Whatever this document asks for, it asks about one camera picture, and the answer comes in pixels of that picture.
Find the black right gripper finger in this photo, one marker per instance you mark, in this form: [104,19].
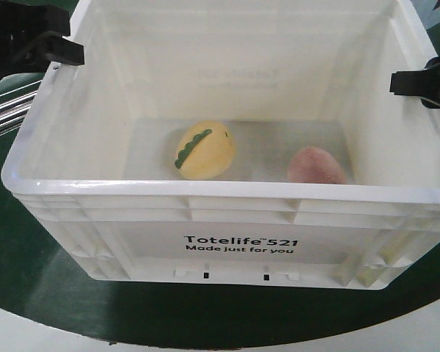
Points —
[423,84]

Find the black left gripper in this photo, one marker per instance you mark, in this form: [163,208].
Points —
[31,37]

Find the pink egg plush toy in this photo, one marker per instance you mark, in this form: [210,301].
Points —
[315,165]

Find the cream egg plush green stripe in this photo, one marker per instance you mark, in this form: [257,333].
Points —
[206,150]

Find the white plastic tote box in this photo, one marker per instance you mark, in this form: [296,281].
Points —
[93,161]

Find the metal rod bundle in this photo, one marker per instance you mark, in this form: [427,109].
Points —
[15,104]

